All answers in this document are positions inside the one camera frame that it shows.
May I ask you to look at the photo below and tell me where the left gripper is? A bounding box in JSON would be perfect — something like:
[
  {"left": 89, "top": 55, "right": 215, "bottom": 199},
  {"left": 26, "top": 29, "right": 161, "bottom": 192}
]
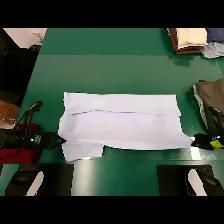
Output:
[{"left": 40, "top": 131, "right": 67, "bottom": 151}]

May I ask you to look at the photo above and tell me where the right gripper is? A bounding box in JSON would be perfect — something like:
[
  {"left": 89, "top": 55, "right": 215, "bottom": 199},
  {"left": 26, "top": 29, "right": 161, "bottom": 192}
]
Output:
[{"left": 192, "top": 132, "right": 215, "bottom": 151}]

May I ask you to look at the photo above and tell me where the white shirt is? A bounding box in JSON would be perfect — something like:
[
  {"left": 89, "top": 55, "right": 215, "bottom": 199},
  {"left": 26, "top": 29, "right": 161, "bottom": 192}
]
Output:
[{"left": 57, "top": 91, "right": 194, "bottom": 164}]

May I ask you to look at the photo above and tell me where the red garment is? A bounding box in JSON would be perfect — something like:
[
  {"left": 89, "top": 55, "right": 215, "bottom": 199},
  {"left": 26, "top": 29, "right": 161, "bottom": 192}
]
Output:
[{"left": 0, "top": 122, "right": 43, "bottom": 165}]

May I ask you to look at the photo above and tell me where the grey-brown garment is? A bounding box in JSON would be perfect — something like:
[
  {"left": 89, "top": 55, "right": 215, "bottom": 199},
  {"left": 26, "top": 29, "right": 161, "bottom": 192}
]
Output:
[{"left": 192, "top": 77, "right": 224, "bottom": 135}]

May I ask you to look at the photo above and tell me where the pale blue garment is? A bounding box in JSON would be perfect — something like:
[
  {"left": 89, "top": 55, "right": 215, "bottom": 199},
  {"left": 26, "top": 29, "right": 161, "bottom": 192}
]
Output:
[{"left": 200, "top": 41, "right": 224, "bottom": 60}]

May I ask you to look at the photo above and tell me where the cream garment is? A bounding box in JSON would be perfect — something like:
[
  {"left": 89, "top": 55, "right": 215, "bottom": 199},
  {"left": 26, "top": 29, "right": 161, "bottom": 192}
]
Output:
[{"left": 175, "top": 28, "right": 209, "bottom": 48}]

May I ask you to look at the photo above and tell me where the dark blue garment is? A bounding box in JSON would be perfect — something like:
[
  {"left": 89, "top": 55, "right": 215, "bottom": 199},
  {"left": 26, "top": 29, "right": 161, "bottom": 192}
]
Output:
[{"left": 205, "top": 28, "right": 224, "bottom": 44}]

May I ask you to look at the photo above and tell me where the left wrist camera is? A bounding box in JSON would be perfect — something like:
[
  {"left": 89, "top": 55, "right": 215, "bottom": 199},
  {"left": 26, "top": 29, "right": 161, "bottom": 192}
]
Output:
[{"left": 17, "top": 101, "right": 44, "bottom": 127}]

